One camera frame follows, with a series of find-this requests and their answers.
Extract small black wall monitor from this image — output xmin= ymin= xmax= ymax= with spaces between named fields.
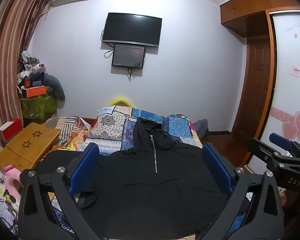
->
xmin=111 ymin=44 xmax=146 ymax=69

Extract black monitor cable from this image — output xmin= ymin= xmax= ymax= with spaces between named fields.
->
xmin=127 ymin=67 xmax=137 ymax=82

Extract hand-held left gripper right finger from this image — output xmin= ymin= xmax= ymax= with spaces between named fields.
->
xmin=197 ymin=142 xmax=285 ymax=240

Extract yellow round object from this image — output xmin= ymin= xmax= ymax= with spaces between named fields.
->
xmin=107 ymin=96 xmax=135 ymax=108

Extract wooden lap desk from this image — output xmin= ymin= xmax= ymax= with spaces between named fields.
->
xmin=0 ymin=122 xmax=61 ymax=169

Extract black wall television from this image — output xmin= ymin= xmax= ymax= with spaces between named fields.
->
xmin=102 ymin=12 xmax=163 ymax=48

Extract red box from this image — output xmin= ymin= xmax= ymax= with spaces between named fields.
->
xmin=0 ymin=118 xmax=24 ymax=142

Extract wooden overhead cabinet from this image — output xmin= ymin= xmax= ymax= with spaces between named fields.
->
xmin=220 ymin=0 xmax=300 ymax=38

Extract brown wooden door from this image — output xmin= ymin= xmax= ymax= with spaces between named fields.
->
xmin=230 ymin=36 xmax=272 ymax=141

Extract pile of clutter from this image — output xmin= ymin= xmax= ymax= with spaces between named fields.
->
xmin=16 ymin=51 xmax=47 ymax=98

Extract person's right hand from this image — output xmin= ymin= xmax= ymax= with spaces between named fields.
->
xmin=279 ymin=187 xmax=292 ymax=214

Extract pink toy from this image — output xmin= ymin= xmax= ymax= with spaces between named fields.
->
xmin=3 ymin=164 xmax=23 ymax=198

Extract orange box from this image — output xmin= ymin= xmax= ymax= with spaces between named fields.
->
xmin=25 ymin=85 xmax=47 ymax=98

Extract scattered papers and cables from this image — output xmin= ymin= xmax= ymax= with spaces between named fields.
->
xmin=0 ymin=166 xmax=22 ymax=234

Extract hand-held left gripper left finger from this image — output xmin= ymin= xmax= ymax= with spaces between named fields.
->
xmin=18 ymin=142 xmax=108 ymax=240

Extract striped brown curtain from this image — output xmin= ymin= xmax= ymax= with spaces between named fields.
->
xmin=0 ymin=0 xmax=54 ymax=172

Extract white wardrobe door with hearts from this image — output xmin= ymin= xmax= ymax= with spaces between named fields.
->
xmin=245 ymin=9 xmax=300 ymax=174

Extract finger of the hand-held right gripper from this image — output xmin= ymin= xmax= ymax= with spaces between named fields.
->
xmin=247 ymin=137 xmax=300 ymax=173
xmin=269 ymin=133 xmax=300 ymax=158

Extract striped pastel blanket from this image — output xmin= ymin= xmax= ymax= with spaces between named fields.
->
xmin=41 ymin=114 xmax=92 ymax=152

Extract purple backpack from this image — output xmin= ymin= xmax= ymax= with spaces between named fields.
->
xmin=193 ymin=119 xmax=209 ymax=138

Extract black zip hooded jacket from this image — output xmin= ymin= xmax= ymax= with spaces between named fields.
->
xmin=36 ymin=117 xmax=253 ymax=239

